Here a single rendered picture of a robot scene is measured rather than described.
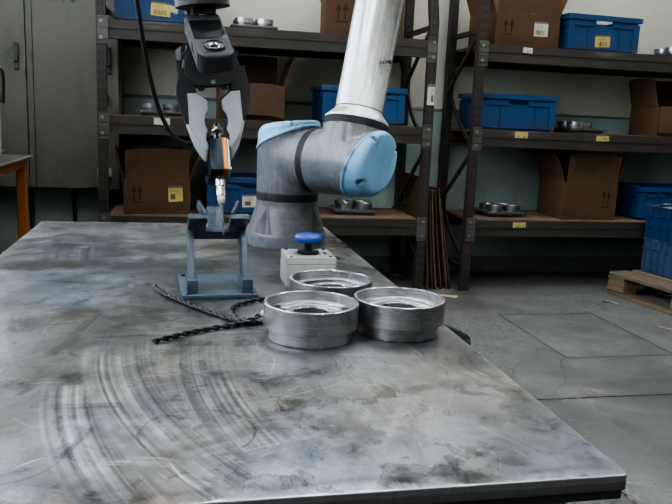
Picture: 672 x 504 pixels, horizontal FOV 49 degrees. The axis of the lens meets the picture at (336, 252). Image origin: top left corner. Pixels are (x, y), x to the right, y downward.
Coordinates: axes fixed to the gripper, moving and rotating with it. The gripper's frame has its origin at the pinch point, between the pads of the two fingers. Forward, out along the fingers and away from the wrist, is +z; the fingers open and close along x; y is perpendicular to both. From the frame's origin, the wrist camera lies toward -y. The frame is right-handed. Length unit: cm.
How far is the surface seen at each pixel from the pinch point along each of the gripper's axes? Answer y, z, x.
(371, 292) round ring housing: -18.9, 17.1, -13.7
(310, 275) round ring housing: -8.1, 16.7, -9.3
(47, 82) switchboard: 365, -24, 32
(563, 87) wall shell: 348, -3, -303
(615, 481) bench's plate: -60, 22, -16
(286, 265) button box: -0.4, 16.7, -8.1
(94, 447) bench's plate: -47, 18, 19
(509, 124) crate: 306, 17, -234
